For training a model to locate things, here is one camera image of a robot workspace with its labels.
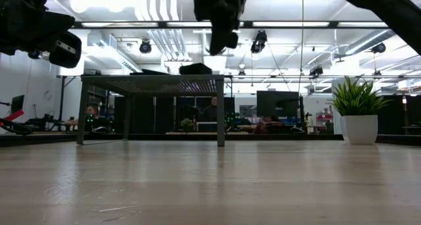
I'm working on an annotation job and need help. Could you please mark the large black monitor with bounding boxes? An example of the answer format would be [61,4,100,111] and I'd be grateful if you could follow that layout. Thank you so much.
[256,90,300,118]

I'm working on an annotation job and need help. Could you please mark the small black monitor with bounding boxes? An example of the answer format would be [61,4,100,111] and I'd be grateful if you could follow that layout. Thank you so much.
[10,94,26,116]

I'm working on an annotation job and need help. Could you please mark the black overhead camera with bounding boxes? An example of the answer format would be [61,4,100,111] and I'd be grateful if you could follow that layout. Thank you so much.
[250,30,268,54]

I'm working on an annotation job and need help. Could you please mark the black beam with light strips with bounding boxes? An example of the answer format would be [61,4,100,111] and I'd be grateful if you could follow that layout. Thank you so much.
[74,20,389,30]

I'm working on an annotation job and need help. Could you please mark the cluttered background bench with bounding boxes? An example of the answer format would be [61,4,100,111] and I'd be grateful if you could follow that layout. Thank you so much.
[24,112,80,134]

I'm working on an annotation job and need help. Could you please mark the black wavy square bowl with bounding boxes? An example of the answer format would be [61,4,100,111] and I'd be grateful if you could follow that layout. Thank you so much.
[129,68,165,76]

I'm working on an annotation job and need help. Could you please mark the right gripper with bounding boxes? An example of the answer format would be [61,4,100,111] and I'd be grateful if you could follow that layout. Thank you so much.
[193,0,251,57]

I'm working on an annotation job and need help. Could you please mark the black partition panels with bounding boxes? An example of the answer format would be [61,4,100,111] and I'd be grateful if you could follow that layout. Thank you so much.
[113,95,236,134]

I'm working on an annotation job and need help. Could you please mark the thin hanging cable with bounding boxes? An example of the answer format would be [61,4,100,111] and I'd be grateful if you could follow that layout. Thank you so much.
[297,0,305,94]

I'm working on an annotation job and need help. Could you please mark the grey perforated metal shelf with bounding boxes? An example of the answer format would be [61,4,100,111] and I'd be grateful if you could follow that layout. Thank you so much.
[76,74,226,147]

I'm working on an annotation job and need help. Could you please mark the red bar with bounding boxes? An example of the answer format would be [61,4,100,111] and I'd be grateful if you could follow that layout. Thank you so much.
[0,109,26,122]

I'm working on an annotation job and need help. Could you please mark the black aluminium table frame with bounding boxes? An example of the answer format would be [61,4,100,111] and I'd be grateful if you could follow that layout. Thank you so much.
[0,132,421,147]

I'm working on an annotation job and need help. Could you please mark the small green plant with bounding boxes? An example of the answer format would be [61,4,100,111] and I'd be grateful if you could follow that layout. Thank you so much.
[180,117,195,134]

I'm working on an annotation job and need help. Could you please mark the red storage shelf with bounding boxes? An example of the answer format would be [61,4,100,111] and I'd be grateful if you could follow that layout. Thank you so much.
[315,112,334,134]

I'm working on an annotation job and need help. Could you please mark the green plant in white pot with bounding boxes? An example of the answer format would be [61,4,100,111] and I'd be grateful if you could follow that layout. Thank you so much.
[330,76,394,145]

